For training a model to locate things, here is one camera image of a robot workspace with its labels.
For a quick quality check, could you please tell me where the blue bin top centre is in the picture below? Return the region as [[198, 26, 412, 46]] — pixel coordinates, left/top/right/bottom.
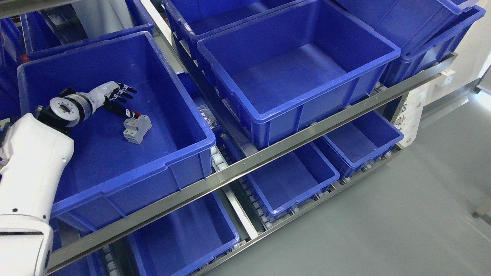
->
[[162, 0, 300, 68]]

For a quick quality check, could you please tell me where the blue bin lower left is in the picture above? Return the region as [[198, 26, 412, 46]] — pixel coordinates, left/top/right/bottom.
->
[[128, 192, 240, 276]]

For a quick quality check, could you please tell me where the large blue bin left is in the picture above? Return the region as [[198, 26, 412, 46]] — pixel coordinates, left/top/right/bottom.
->
[[17, 31, 216, 233]]

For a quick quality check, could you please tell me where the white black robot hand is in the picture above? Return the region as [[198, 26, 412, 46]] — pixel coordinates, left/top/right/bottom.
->
[[86, 81, 142, 119]]

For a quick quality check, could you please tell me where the blue bin top left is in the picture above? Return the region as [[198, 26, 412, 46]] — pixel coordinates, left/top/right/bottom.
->
[[20, 0, 155, 61]]

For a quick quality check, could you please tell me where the large blue bin centre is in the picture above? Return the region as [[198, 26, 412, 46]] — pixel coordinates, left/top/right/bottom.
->
[[197, 0, 400, 149]]

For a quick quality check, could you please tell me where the grey red circuit breaker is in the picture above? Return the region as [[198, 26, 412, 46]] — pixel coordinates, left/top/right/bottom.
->
[[123, 115, 152, 145]]

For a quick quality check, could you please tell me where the large blue bin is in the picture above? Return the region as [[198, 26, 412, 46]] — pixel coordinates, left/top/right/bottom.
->
[[17, 31, 216, 233], [197, 0, 400, 149]]

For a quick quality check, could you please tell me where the blue bin lower right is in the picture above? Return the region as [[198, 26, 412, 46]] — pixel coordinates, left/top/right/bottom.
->
[[314, 110, 404, 178]]

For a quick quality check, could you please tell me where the blue bin lower centre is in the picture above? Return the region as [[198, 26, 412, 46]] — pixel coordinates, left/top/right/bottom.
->
[[236, 143, 340, 224]]

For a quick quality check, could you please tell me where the blue bin upper right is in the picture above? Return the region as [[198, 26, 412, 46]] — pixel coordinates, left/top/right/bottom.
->
[[337, 0, 486, 87]]

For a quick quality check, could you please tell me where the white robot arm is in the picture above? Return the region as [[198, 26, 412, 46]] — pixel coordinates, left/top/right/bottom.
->
[[1, 88, 106, 276]]

